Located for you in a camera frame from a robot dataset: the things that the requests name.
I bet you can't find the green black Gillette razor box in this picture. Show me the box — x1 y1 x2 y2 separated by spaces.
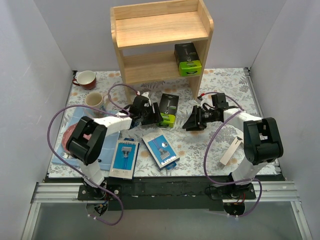
157 93 179 128
174 42 202 77

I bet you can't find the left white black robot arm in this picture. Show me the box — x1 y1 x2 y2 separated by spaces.
65 95 163 200

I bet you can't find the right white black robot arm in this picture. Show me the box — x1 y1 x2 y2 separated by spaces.
182 92 284 199

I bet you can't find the wooden two-tier shelf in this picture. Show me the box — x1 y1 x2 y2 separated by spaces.
109 0 215 103

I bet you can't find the blue Harry's razor pack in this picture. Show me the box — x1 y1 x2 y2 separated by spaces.
142 128 180 170
108 138 140 180

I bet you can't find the floral patterned tablecloth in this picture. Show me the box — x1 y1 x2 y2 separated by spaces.
48 68 260 178

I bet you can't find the long white Harry's box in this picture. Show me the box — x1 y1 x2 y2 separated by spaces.
217 135 243 169

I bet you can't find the cream ceramic mug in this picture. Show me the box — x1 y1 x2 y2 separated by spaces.
84 92 110 119

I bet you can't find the blue checked cloth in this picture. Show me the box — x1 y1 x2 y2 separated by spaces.
52 107 120 171

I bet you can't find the red ceramic mug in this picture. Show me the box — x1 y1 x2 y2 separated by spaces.
72 70 97 90

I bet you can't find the pink dotted plate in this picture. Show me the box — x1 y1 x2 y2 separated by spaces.
61 123 77 151

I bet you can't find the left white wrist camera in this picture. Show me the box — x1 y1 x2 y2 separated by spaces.
140 91 152 107

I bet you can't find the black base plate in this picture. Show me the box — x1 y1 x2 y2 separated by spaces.
77 178 257 212

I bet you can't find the aluminium rail frame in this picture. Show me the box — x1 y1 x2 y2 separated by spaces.
22 177 313 240

